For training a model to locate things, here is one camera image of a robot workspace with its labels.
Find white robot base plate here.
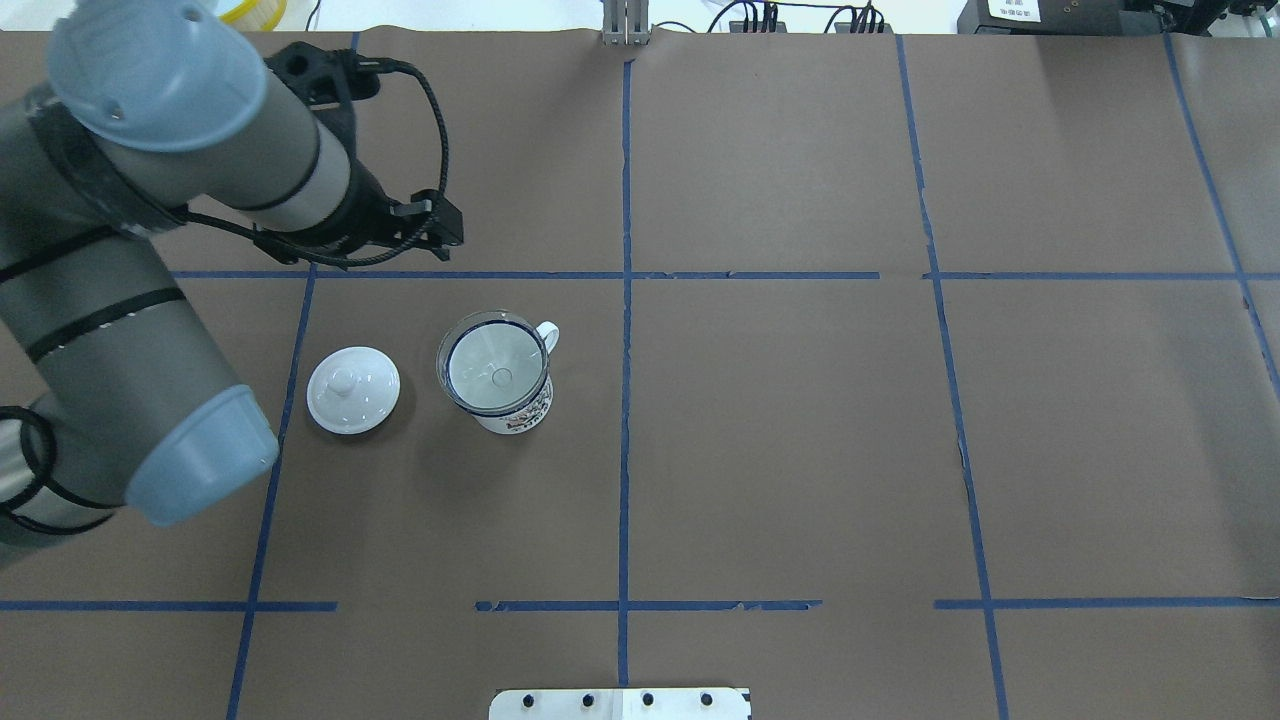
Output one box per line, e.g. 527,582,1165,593
488,687,753,719

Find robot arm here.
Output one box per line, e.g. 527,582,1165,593
1,1,463,568

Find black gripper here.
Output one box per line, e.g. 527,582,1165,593
252,161,465,269

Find white mug lid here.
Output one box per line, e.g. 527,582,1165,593
305,346,401,436

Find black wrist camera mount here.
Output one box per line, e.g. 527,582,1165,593
264,41,381,111

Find black box with label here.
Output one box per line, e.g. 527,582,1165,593
956,1,1164,37

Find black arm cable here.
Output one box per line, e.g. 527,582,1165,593
0,58,453,536

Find brown paper table cover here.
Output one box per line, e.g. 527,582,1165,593
3,28,1277,719

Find aluminium frame post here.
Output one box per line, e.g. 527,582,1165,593
600,0,652,47

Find white enamel mug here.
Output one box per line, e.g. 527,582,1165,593
440,319,561,437

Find yellow rimmed bowl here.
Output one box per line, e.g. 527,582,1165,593
214,0,289,32

